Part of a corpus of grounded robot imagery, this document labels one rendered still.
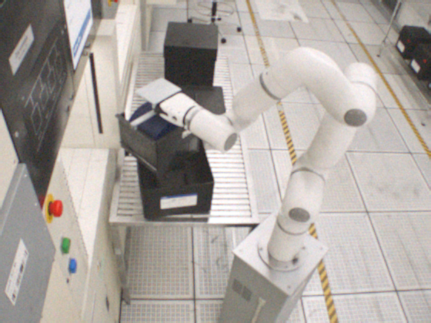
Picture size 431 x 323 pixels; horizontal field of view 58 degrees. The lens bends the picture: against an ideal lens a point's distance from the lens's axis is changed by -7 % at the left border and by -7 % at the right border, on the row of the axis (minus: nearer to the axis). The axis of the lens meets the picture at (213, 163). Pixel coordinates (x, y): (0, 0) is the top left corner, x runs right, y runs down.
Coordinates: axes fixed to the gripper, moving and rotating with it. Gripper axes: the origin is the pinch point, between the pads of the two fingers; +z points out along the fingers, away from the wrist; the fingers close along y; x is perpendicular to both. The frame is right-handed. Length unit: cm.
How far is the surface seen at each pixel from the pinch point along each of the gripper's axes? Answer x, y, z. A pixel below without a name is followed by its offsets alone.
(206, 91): -38, 56, 26
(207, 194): -38.4, 5.6, -20.3
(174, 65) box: -36, 57, 51
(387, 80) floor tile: -126, 306, -1
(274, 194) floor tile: -125, 96, -6
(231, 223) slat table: -49, 9, -31
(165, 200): -38.4, -7.8, -10.9
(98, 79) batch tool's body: -2.7, -6.6, 25.7
